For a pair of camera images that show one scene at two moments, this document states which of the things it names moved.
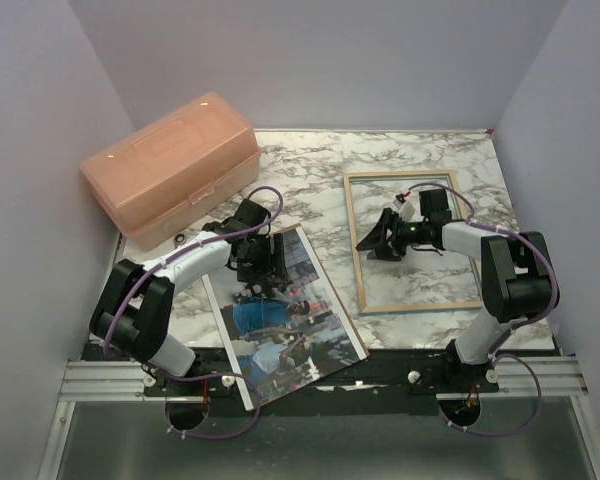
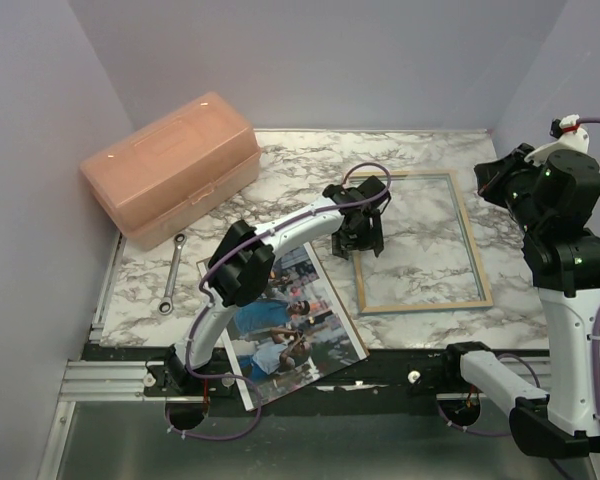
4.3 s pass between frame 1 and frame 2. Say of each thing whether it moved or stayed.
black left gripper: moved
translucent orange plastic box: stayed
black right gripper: moved
